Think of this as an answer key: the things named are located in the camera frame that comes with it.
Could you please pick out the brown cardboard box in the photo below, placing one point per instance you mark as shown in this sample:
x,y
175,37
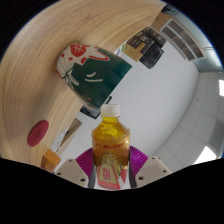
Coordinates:
x,y
132,51

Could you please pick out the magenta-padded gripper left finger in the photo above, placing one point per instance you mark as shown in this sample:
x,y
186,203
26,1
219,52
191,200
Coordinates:
x,y
71,171

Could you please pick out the round white disc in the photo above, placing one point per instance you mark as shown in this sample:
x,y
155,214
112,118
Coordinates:
x,y
59,140

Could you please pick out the green and red mug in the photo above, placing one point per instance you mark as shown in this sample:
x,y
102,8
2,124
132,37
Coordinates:
x,y
96,75

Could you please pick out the small dark box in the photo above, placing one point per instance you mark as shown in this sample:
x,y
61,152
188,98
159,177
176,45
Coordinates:
x,y
150,35

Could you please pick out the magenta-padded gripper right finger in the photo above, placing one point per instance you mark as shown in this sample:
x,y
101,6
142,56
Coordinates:
x,y
151,170

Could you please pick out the small square ceiling light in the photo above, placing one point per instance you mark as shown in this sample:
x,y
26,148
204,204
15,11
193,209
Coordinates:
x,y
221,88

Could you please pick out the large square ceiling light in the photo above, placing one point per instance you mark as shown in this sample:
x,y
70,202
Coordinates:
x,y
206,155

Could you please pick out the flat round red coaster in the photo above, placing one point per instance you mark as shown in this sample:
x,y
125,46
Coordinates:
x,y
38,133

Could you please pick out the yellow tea drink bottle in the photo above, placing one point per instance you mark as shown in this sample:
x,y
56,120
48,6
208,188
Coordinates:
x,y
111,146

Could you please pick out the large dark box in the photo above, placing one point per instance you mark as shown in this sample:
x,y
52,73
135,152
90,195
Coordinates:
x,y
152,56

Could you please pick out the green and white paper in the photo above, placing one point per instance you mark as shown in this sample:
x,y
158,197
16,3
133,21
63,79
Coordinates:
x,y
120,50

